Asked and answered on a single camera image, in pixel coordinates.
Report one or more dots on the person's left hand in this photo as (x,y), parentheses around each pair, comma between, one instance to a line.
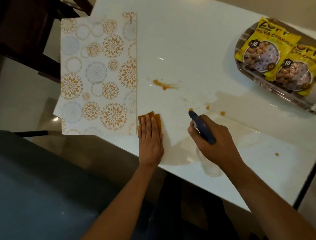
(150,145)

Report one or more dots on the person's left thumb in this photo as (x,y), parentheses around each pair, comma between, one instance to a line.
(161,140)

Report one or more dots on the person's right forearm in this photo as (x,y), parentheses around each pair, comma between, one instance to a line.
(269,205)

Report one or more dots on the yellow snack packet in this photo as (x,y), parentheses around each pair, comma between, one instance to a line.
(265,47)
(297,71)

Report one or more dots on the person's dark trousers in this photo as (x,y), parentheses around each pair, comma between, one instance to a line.
(195,210)

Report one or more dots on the orange cleaning cloth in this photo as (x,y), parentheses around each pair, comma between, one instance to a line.
(155,121)

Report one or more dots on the person's right hand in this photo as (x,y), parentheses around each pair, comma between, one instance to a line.
(218,145)

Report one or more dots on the dark grey chair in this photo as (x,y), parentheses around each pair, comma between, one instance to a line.
(49,188)

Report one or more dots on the floral patterned placemat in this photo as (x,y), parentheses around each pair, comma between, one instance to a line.
(97,74)

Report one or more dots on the person's left little finger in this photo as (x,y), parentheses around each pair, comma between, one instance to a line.
(139,133)

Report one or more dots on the dark wooden chair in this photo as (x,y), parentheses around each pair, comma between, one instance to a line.
(29,37)

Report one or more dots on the person's left middle finger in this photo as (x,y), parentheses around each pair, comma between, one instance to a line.
(149,124)

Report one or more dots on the clear plastic tray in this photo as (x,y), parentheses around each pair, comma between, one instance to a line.
(274,81)

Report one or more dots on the person's right fingers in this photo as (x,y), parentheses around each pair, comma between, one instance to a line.
(195,127)

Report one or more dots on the person's left forearm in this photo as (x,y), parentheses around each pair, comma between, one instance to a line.
(118,205)

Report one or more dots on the orange sauce smear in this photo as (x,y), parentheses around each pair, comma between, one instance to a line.
(164,84)

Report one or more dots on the clear spray bottle blue nozzle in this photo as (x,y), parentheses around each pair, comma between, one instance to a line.
(203,128)

